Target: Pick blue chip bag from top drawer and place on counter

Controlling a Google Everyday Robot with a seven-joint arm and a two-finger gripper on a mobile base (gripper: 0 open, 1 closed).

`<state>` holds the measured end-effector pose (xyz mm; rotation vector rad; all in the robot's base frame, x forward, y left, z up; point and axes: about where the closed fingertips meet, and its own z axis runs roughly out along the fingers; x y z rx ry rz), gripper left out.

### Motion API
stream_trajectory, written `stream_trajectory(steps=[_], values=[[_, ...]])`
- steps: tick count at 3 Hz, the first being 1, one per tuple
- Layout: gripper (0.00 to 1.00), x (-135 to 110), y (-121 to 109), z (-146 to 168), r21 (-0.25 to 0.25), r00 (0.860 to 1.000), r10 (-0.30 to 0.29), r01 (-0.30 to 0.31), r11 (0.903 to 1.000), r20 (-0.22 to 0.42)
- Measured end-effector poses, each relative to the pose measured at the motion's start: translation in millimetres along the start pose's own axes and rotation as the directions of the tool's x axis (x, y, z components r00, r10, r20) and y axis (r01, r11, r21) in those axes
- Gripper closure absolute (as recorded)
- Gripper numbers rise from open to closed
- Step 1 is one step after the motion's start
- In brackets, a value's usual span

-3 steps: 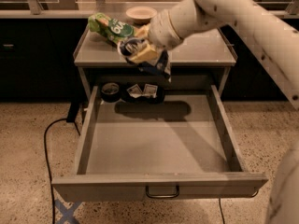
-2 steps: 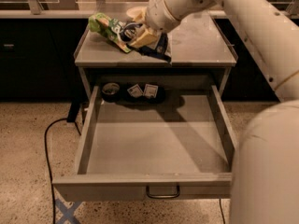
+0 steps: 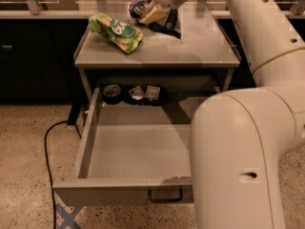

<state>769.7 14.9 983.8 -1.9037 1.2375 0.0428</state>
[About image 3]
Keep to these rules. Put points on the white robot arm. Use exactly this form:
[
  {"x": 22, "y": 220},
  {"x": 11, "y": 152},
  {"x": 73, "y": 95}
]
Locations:
[{"x": 238, "y": 137}]

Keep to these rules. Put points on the grey open drawer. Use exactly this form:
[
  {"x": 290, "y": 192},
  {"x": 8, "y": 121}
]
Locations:
[{"x": 133, "y": 155}]

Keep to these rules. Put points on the grey metal cabinet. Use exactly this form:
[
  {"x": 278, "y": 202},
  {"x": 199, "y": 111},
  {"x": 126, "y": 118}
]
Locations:
[{"x": 202, "y": 45}]

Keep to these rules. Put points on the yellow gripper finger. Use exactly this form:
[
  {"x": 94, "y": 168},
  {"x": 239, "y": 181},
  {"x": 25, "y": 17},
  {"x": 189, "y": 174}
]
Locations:
[{"x": 153, "y": 13}]

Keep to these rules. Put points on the blue chip bag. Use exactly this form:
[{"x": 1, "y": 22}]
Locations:
[{"x": 169, "y": 25}]

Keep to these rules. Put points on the black tape roll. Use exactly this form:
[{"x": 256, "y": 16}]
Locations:
[{"x": 112, "y": 94}]

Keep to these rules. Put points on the black tray with packets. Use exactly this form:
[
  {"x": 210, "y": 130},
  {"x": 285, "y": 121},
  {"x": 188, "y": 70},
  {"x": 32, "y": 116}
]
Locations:
[{"x": 144, "y": 95}]

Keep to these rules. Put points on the green chip bag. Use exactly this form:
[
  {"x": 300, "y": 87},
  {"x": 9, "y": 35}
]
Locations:
[{"x": 125, "y": 36}]

